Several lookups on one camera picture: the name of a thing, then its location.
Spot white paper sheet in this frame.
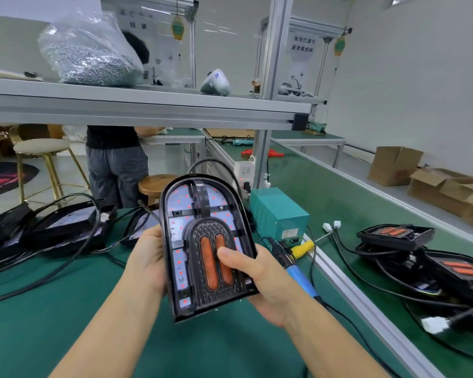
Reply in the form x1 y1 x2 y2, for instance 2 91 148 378
0 0 104 24

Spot person's left hand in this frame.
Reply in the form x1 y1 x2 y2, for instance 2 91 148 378
125 226 170 300

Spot colourful round rug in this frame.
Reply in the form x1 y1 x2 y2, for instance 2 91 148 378
0 161 40 200

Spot person's left forearm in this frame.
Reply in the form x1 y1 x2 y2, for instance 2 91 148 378
51 271 167 378

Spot black cover orange strips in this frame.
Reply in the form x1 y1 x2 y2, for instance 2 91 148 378
185 216 239 304

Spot white handheld device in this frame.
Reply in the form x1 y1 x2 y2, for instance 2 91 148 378
200 68 232 97

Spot white power strip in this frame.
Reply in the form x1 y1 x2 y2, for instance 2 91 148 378
233 155 257 194

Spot small green workbench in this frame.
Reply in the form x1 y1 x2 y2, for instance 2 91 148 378
138 128 208 166

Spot red tool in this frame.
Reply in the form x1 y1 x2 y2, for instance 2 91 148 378
240 148 285 159

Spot green workbench white legs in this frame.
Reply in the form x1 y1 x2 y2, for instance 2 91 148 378
272 130 348 169

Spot person's right forearm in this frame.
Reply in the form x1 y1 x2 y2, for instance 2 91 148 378
284 299 391 378

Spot clear bag of screws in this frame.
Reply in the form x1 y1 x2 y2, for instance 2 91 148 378
38 7 145 87

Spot round beige stool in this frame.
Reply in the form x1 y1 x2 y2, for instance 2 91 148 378
13 138 91 205

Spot round brown wooden stool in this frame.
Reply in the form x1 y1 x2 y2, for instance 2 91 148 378
138 174 178 205

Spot beige flat folder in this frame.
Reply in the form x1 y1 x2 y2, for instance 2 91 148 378
0 67 44 82

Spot blue black electric screwdriver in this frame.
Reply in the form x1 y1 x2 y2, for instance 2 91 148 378
264 236 324 304

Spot yellow plug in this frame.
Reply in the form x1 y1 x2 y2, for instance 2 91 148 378
290 240 316 260

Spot person's right hand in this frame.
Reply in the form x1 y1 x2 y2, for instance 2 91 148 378
217 244 309 329

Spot stack of unassembled lamp housings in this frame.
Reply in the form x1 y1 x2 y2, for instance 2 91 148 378
0 196 162 304

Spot aluminium shelf frame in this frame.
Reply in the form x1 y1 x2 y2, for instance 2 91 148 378
0 0 332 190

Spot teal power supply box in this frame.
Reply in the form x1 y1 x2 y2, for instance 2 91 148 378
248 187 311 243

